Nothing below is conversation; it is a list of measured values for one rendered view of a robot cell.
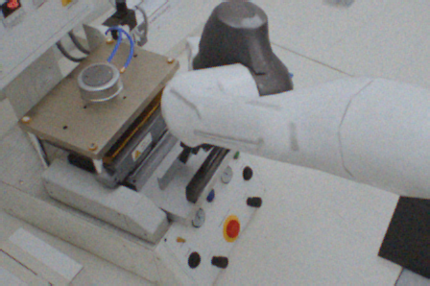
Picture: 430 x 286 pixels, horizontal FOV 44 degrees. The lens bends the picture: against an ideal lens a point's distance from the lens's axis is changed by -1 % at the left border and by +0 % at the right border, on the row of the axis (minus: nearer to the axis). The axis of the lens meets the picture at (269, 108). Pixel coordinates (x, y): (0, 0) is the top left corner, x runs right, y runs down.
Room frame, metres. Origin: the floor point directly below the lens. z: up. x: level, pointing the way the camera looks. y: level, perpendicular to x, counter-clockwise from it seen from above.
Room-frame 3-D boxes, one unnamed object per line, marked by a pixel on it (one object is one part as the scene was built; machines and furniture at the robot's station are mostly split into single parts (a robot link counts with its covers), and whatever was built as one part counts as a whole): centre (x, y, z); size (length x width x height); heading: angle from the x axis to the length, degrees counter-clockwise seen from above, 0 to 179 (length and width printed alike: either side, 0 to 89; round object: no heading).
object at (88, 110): (0.77, 0.34, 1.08); 0.31 x 0.24 x 0.13; 155
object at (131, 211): (0.58, 0.32, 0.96); 0.25 x 0.05 x 0.07; 65
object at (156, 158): (0.72, 0.29, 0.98); 0.20 x 0.17 x 0.03; 155
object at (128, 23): (0.99, 0.35, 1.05); 0.15 x 0.05 x 0.15; 155
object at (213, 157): (0.64, 0.12, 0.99); 0.15 x 0.02 x 0.04; 155
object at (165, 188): (0.70, 0.24, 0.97); 0.30 x 0.22 x 0.08; 65
